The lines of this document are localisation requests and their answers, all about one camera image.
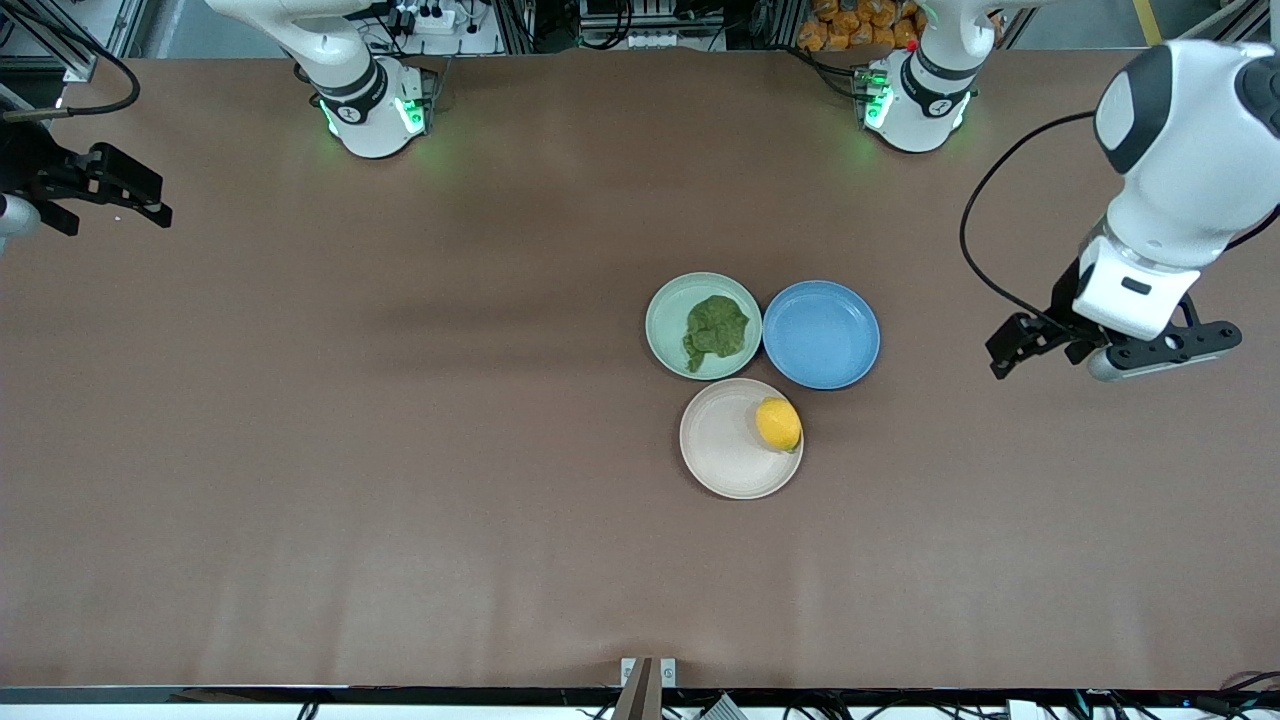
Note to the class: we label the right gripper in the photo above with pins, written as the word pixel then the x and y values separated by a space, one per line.
pixel 30 165

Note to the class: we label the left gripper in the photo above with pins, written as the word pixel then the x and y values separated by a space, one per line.
pixel 1066 296

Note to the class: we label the yellow lemon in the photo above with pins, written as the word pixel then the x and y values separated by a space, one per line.
pixel 778 423

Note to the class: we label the green lettuce leaf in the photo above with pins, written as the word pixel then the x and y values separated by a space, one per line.
pixel 715 325

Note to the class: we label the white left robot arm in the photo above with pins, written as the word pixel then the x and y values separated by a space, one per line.
pixel 1190 150

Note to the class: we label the blue round plate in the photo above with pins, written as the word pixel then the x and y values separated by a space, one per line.
pixel 820 335

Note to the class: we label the beige round plate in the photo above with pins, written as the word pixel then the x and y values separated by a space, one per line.
pixel 725 445

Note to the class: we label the pile of orange fruit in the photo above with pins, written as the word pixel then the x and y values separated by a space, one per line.
pixel 850 25

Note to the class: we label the white power strip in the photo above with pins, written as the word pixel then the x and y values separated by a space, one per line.
pixel 430 15

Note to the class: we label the mint green round plate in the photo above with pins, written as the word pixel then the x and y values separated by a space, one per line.
pixel 665 320

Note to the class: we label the aluminium frame profile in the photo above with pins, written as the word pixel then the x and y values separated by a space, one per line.
pixel 75 62
pixel 1215 20

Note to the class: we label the metal table edge bracket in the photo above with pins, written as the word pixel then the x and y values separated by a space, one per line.
pixel 645 680

